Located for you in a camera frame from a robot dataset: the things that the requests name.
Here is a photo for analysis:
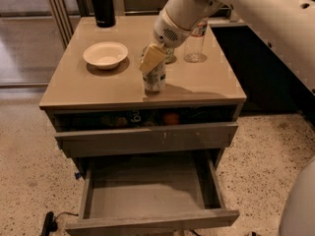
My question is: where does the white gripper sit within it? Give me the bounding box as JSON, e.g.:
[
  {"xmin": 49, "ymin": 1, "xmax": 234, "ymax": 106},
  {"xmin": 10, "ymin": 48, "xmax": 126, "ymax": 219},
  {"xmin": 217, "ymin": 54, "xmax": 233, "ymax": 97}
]
[{"xmin": 140, "ymin": 7, "xmax": 194, "ymax": 74}]

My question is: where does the silver 7up can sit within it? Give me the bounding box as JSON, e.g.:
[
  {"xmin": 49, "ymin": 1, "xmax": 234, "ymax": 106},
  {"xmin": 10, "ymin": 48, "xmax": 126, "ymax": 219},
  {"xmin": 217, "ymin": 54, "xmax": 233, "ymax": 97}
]
[{"xmin": 143, "ymin": 62, "xmax": 166, "ymax": 92}]

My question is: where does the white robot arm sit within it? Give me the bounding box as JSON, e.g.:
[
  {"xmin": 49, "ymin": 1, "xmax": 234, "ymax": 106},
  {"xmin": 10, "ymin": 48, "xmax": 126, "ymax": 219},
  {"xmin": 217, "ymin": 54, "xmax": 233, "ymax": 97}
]
[{"xmin": 154, "ymin": 0, "xmax": 315, "ymax": 122}]

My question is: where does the green soda can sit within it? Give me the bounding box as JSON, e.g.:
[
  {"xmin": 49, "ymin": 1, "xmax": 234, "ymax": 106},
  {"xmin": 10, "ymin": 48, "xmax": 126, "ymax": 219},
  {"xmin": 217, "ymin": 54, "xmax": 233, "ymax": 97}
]
[{"xmin": 142, "ymin": 44, "xmax": 174, "ymax": 65}]

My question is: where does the grey drawer cabinet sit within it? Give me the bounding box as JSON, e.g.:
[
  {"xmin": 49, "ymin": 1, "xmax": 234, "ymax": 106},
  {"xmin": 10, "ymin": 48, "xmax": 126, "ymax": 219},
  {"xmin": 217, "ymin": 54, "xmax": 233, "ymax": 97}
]
[{"xmin": 38, "ymin": 15, "xmax": 247, "ymax": 169}]

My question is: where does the orange fruit in drawer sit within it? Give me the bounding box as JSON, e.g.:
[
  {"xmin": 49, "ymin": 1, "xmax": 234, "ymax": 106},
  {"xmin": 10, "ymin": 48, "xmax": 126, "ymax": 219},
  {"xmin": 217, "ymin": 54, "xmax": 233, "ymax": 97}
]
[{"xmin": 162, "ymin": 112, "xmax": 180, "ymax": 126}]

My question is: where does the grey top drawer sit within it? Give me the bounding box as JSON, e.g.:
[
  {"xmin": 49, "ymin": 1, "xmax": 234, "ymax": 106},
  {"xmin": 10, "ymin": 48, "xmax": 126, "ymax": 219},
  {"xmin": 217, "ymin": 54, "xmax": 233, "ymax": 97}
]
[{"xmin": 55, "ymin": 105, "xmax": 238, "ymax": 158}]

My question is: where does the grey drawer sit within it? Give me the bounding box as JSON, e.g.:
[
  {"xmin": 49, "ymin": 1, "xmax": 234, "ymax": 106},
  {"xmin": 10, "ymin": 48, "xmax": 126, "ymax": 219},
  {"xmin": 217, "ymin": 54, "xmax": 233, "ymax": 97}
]
[
  {"xmin": 66, "ymin": 150, "xmax": 239, "ymax": 236},
  {"xmin": 55, "ymin": 105, "xmax": 238, "ymax": 158}
]

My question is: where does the grey middle drawer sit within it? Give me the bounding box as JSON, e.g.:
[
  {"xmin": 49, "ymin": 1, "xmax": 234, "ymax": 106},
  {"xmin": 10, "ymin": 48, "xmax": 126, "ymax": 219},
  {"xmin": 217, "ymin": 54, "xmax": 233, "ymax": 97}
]
[{"xmin": 66, "ymin": 150, "xmax": 239, "ymax": 236}]

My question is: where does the clear plastic water bottle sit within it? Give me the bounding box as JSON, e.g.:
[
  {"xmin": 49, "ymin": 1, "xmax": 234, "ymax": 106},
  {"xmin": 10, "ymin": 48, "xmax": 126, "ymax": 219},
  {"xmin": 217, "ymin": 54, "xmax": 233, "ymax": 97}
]
[{"xmin": 184, "ymin": 18, "xmax": 208, "ymax": 63}]

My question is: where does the white paper bowl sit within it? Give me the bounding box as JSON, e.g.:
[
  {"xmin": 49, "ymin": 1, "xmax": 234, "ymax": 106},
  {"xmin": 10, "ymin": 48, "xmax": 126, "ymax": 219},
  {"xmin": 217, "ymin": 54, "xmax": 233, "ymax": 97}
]
[{"xmin": 83, "ymin": 41, "xmax": 128, "ymax": 70}]

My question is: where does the black snack bag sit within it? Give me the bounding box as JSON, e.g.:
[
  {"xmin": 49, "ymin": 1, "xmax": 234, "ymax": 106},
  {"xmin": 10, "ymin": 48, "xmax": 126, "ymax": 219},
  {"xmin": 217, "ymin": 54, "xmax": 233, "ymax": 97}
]
[{"xmin": 100, "ymin": 110, "xmax": 156, "ymax": 128}]

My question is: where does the black insulated flask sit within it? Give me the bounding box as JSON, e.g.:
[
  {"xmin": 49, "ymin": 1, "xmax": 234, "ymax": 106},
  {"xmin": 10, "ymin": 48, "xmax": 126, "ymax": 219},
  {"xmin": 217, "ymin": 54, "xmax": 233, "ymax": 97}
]
[{"xmin": 92, "ymin": 0, "xmax": 115, "ymax": 28}]

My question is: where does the black power cable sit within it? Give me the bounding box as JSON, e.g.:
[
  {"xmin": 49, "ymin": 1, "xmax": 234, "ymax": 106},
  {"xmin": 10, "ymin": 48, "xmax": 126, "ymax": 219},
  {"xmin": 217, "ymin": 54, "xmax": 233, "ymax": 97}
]
[{"xmin": 39, "ymin": 210, "xmax": 80, "ymax": 236}]

